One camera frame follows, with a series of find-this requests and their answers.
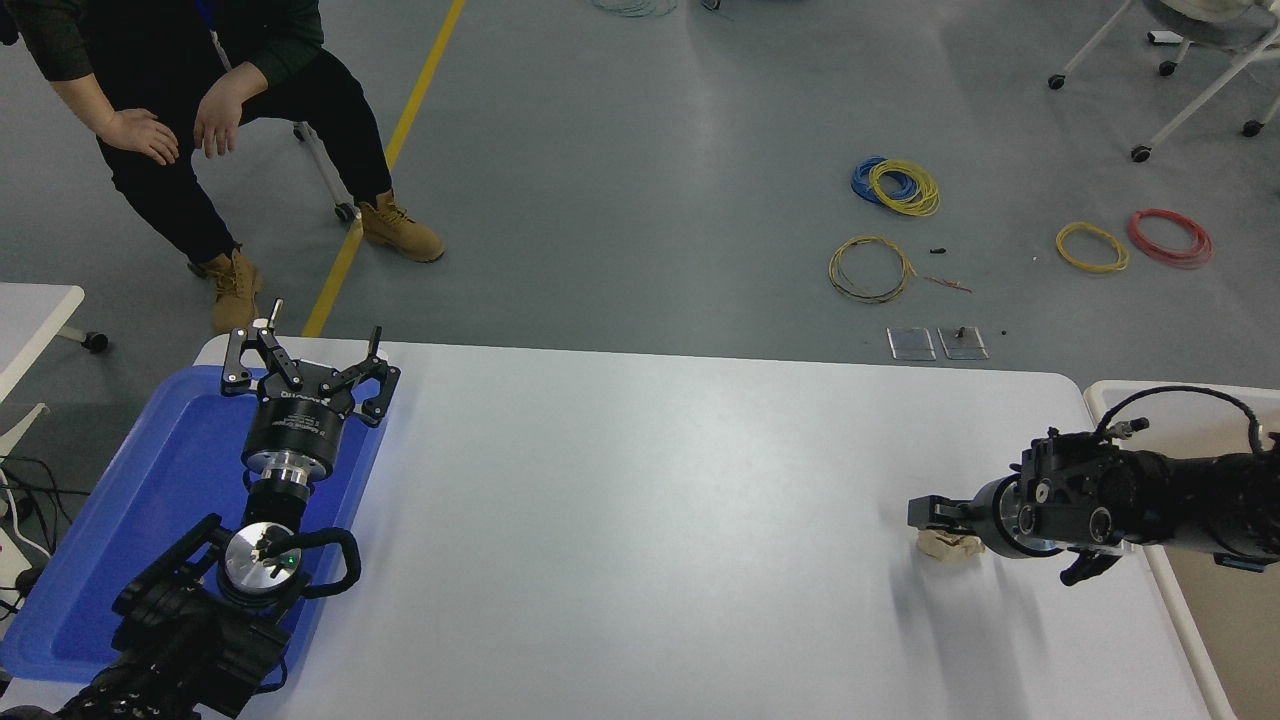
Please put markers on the white wheeled stool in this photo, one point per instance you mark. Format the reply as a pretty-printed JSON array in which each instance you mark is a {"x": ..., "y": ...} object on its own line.
[{"x": 325, "y": 170}]

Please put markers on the blue plastic tray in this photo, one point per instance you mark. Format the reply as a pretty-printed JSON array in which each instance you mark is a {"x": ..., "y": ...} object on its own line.
[{"x": 150, "y": 500}]

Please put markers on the person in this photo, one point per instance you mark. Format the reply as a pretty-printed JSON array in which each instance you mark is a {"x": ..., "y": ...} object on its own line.
[{"x": 160, "y": 40}]

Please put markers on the white side table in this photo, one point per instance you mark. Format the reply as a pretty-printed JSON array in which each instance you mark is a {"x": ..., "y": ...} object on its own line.
[{"x": 30, "y": 320}]

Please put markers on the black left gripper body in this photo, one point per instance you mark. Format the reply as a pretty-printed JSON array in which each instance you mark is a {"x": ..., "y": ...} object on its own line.
[{"x": 300, "y": 430}]

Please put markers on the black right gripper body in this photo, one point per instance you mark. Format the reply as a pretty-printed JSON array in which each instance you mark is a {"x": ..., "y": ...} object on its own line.
[{"x": 995, "y": 520}]

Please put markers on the clear plastic plate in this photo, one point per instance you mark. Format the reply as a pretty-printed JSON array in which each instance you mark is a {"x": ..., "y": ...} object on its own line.
[
  {"x": 965, "y": 348},
  {"x": 911, "y": 345}
]

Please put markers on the tan paper ball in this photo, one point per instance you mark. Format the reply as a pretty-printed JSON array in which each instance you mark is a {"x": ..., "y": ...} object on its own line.
[{"x": 945, "y": 546}]

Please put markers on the person's left forearm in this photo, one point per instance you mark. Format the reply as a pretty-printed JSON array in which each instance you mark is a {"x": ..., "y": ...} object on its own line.
[{"x": 250, "y": 80}]

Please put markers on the person's right forearm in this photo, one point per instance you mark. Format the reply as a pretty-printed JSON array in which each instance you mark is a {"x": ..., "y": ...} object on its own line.
[{"x": 85, "y": 105}]

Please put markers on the white power strip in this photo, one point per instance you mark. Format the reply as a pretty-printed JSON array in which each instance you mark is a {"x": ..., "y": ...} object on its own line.
[{"x": 12, "y": 560}]

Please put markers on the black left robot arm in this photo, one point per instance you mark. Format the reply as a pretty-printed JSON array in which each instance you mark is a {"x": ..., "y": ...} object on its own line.
[{"x": 180, "y": 640}]

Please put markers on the person's right hand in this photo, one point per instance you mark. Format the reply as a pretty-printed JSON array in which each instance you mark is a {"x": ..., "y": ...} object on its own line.
[{"x": 140, "y": 135}]

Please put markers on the large pale bin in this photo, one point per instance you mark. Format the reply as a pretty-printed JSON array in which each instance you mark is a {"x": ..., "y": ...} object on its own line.
[{"x": 1240, "y": 640}]

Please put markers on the tan boot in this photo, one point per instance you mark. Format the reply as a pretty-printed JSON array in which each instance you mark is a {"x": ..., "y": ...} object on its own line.
[
  {"x": 235, "y": 290},
  {"x": 400, "y": 230}
]

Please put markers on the person's left hand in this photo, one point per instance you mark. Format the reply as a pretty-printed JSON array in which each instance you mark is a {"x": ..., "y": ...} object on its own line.
[{"x": 218, "y": 115}]

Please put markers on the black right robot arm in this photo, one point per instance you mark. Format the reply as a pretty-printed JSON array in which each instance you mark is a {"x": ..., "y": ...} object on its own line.
[{"x": 1180, "y": 500}]

